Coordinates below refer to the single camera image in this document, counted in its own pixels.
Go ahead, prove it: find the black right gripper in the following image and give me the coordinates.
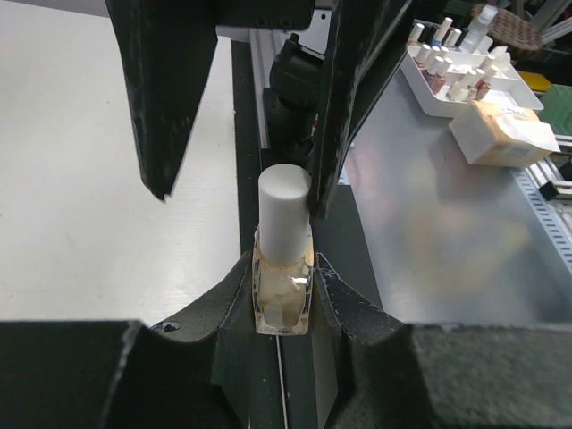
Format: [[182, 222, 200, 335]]
[[105, 0, 414, 218]]

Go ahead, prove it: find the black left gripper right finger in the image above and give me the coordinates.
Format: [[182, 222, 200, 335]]
[[311, 256, 571, 428]]

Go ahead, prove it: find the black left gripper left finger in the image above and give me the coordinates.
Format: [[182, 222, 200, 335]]
[[1, 253, 254, 428]]

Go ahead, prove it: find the nail polish bottle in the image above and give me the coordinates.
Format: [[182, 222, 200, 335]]
[[251, 232, 315, 336]]

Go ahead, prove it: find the white nail polish cap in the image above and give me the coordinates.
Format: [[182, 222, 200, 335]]
[[258, 164, 310, 265]]

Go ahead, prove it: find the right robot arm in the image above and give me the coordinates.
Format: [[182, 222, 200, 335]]
[[106, 1, 417, 217]]

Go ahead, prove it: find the white tray of polish bottles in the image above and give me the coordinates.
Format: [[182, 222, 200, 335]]
[[400, 18, 543, 118]]

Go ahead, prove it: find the beige cardboard box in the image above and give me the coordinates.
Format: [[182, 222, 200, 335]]
[[449, 101, 559, 168]]

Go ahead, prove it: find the right white cable duct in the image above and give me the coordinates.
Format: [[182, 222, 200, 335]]
[[511, 169, 571, 273]]

